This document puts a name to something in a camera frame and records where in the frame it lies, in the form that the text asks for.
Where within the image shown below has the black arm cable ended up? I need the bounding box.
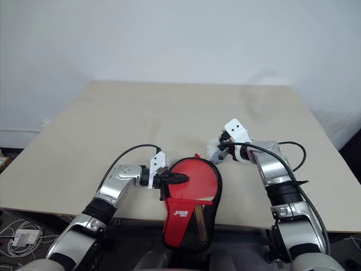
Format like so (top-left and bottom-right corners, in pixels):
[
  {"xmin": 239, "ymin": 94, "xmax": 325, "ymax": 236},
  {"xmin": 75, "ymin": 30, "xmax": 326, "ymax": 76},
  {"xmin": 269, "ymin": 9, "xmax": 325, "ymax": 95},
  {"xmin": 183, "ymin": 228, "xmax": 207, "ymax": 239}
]
[
  {"xmin": 95, "ymin": 144, "xmax": 163, "ymax": 198},
  {"xmin": 218, "ymin": 141, "xmax": 331, "ymax": 255}
]

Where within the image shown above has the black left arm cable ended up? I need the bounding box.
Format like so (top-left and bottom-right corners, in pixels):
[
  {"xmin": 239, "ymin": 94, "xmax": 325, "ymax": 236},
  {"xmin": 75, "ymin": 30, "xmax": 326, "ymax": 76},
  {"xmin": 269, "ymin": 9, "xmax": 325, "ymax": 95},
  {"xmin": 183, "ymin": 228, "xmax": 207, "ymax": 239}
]
[{"xmin": 95, "ymin": 144, "xmax": 163, "ymax": 198}]

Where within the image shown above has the white power adapter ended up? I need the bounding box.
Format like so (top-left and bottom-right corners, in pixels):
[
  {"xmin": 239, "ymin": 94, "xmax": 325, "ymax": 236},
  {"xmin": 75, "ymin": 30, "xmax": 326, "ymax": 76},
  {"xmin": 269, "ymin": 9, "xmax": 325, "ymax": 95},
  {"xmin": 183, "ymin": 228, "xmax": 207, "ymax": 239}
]
[{"xmin": 12, "ymin": 228, "xmax": 42, "ymax": 247}]

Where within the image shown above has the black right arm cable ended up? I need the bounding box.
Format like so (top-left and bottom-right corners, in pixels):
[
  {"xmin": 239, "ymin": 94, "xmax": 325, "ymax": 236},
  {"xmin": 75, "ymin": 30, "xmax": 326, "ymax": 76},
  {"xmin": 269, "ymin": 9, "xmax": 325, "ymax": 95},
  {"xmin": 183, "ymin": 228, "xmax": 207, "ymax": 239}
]
[{"xmin": 218, "ymin": 141, "xmax": 331, "ymax": 255}]

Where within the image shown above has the red black paddle case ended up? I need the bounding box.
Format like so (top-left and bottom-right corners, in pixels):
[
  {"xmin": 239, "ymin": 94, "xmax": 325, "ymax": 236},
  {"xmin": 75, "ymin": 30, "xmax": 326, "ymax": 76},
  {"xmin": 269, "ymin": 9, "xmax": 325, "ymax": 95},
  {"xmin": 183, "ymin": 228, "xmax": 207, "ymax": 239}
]
[{"xmin": 161, "ymin": 152, "xmax": 223, "ymax": 253}]

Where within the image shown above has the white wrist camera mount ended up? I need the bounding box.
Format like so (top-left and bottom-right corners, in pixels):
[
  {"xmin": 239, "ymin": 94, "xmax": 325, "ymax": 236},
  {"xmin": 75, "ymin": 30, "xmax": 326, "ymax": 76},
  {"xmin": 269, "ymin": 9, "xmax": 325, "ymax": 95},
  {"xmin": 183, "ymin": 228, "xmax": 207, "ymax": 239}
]
[
  {"xmin": 224, "ymin": 118, "xmax": 253, "ymax": 164},
  {"xmin": 149, "ymin": 151, "xmax": 168, "ymax": 189}
]

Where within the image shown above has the white wall cable trunking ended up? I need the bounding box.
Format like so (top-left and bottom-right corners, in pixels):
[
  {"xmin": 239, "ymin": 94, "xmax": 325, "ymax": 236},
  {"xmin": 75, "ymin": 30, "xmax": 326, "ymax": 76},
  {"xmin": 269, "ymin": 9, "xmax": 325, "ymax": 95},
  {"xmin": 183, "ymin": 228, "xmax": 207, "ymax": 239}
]
[{"xmin": 0, "ymin": 129, "xmax": 41, "ymax": 134}]

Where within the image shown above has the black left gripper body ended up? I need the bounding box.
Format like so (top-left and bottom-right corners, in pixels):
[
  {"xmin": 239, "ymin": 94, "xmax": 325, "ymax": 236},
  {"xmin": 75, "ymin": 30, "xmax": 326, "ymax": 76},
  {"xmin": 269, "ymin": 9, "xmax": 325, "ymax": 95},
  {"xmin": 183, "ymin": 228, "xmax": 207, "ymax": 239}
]
[{"xmin": 153, "ymin": 167, "xmax": 171, "ymax": 202}]

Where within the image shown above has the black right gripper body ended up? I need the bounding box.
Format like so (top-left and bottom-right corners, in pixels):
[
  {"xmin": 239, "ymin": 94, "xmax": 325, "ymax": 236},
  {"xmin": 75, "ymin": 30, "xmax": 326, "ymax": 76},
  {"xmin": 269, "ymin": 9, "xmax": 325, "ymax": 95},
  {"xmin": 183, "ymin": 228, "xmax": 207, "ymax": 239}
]
[{"xmin": 217, "ymin": 131, "xmax": 236, "ymax": 161}]

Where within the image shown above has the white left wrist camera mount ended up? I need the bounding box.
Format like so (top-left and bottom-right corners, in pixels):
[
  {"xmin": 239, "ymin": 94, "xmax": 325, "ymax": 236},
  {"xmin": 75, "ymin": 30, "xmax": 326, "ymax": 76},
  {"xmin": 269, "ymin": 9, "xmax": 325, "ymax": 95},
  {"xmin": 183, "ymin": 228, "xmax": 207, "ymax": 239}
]
[{"xmin": 149, "ymin": 151, "xmax": 168, "ymax": 189}]

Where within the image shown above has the white floor cable tangle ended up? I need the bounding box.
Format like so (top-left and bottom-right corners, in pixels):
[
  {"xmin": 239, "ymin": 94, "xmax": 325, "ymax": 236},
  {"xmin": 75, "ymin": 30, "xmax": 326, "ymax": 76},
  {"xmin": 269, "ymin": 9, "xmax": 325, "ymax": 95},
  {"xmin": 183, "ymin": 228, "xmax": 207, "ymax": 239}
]
[{"xmin": 0, "ymin": 217, "xmax": 61, "ymax": 269}]

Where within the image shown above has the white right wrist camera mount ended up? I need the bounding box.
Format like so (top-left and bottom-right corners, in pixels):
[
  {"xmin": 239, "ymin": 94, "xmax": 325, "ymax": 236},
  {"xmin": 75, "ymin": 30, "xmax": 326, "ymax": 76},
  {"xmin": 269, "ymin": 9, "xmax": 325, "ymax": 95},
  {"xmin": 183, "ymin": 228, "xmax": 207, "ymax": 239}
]
[{"xmin": 224, "ymin": 118, "xmax": 253, "ymax": 164}]

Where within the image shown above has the red table tennis paddle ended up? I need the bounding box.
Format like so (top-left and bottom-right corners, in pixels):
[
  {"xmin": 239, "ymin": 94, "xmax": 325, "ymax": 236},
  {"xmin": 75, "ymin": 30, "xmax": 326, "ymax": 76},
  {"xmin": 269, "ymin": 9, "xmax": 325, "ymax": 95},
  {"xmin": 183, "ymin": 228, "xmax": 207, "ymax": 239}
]
[{"xmin": 168, "ymin": 158, "xmax": 218, "ymax": 203}]

